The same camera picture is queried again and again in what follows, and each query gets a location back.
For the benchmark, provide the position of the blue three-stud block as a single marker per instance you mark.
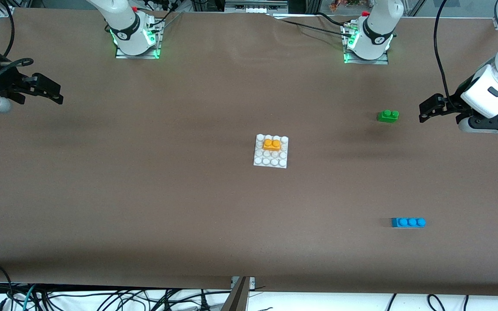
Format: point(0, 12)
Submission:
point(409, 223)

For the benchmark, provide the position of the green two-stud block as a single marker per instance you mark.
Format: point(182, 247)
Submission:
point(388, 116)

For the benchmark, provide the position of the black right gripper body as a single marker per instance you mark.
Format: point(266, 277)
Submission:
point(7, 83)

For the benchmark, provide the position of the orange background object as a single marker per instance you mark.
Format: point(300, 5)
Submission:
point(337, 4)

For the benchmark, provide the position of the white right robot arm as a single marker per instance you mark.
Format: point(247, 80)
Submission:
point(121, 17)

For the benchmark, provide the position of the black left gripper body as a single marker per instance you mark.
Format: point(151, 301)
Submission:
point(453, 105)

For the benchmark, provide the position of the silver bolted edge bracket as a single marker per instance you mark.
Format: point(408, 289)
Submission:
point(251, 283)

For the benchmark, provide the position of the yellow two-stud block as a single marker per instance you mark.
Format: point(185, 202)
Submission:
point(272, 145)

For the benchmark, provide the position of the silver corner bracket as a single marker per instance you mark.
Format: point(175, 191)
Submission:
point(4, 12)

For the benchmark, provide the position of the silver metal frame piece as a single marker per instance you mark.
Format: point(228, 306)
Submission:
point(253, 7)

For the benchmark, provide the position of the dark table support beam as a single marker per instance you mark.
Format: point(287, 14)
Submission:
point(236, 300)

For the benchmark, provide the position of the brown table cover sheet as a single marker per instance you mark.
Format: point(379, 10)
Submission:
point(249, 224)

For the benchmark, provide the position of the white studded base plate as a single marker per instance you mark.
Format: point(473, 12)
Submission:
point(270, 160)

